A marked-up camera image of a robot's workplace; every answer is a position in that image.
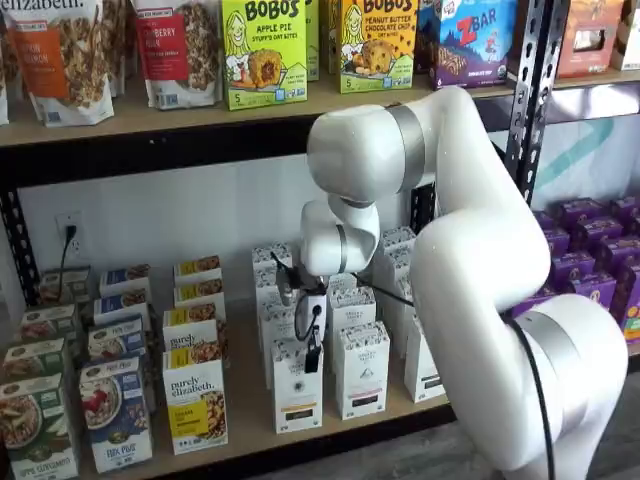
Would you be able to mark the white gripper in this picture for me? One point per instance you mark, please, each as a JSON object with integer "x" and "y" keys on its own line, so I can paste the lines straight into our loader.
{"x": 314, "y": 320}

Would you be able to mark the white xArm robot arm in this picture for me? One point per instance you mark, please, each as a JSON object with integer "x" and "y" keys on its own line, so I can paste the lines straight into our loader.
{"x": 475, "y": 250}

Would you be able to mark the white box dark strip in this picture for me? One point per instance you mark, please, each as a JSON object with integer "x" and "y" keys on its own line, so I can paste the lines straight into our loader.
{"x": 397, "y": 237}
{"x": 402, "y": 300}
{"x": 420, "y": 370}
{"x": 397, "y": 260}

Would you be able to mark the yellow purely elizabeth granola box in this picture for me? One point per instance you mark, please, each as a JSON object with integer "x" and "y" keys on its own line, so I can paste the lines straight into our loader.
{"x": 197, "y": 267}
{"x": 195, "y": 400}
{"x": 197, "y": 295}
{"x": 190, "y": 330}

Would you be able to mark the blue Flax Plus cereal box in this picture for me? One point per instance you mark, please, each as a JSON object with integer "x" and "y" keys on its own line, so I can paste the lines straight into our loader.
{"x": 115, "y": 340}
{"x": 120, "y": 307}
{"x": 125, "y": 280}
{"x": 115, "y": 420}

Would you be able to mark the black metal shelf rack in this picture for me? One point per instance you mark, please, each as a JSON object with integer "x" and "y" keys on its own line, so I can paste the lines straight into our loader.
{"x": 200, "y": 160}

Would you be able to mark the green Nature's Path cereal box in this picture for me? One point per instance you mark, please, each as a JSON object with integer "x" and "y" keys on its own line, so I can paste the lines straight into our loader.
{"x": 35, "y": 430}
{"x": 47, "y": 325}
{"x": 65, "y": 285}
{"x": 32, "y": 360}

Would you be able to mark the purple Annie's snack box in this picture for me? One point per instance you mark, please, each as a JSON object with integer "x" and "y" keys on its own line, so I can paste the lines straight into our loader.
{"x": 632, "y": 305}
{"x": 572, "y": 265}
{"x": 544, "y": 220}
{"x": 592, "y": 292}
{"x": 625, "y": 207}
{"x": 556, "y": 240}
{"x": 582, "y": 211}
{"x": 634, "y": 226}
{"x": 597, "y": 230}
{"x": 620, "y": 255}

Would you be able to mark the green Bobo's apple pie box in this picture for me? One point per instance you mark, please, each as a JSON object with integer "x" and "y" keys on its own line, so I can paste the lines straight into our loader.
{"x": 312, "y": 40}
{"x": 265, "y": 50}

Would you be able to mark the yellow Bobo's peanut butter box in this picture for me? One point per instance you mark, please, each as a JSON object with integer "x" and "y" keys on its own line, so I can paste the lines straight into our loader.
{"x": 331, "y": 35}
{"x": 377, "y": 50}

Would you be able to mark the blue ZBar snack box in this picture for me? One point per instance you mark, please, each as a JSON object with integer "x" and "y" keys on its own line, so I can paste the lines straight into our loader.
{"x": 470, "y": 45}

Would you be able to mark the orange snack box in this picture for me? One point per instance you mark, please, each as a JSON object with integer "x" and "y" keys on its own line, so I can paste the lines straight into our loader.
{"x": 585, "y": 40}

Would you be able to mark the white snack box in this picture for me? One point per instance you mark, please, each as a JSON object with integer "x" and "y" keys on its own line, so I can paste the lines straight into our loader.
{"x": 631, "y": 35}

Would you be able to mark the white sheet teal print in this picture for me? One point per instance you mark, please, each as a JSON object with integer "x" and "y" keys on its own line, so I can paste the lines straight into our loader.
{"x": 575, "y": 150}

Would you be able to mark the red purely elizabeth granola bag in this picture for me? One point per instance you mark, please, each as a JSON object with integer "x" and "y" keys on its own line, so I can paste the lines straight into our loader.
{"x": 175, "y": 50}

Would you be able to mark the white granola bag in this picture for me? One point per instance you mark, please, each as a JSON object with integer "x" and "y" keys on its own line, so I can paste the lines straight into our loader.
{"x": 120, "y": 50}

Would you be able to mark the purple snack boxes group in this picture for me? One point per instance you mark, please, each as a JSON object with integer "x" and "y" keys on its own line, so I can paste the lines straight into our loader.
{"x": 600, "y": 102}

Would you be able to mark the orange purely elizabeth granola bag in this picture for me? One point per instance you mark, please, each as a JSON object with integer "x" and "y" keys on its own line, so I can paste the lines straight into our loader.
{"x": 55, "y": 60}

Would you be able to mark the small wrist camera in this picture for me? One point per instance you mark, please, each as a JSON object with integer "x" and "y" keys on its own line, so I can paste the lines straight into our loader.
{"x": 287, "y": 290}

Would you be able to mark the white wall outlet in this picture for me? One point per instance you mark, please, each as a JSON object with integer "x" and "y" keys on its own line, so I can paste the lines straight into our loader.
{"x": 74, "y": 247}

